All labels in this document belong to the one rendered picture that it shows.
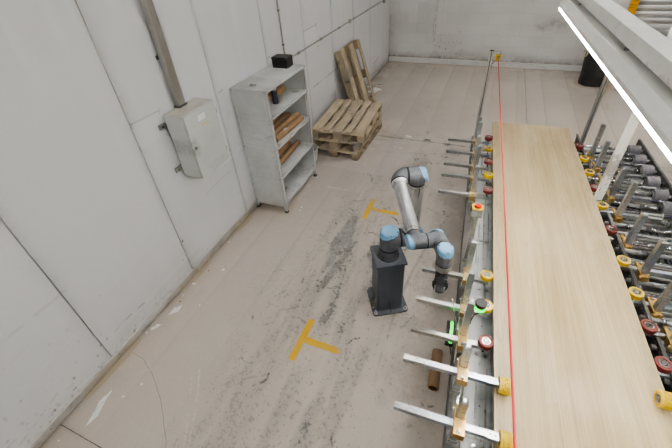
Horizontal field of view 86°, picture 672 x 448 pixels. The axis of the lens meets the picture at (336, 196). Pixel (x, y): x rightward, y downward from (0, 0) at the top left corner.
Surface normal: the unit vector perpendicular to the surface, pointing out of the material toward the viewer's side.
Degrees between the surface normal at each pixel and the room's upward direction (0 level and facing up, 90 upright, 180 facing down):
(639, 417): 0
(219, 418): 0
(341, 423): 0
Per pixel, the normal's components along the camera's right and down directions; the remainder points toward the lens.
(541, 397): -0.06, -0.80
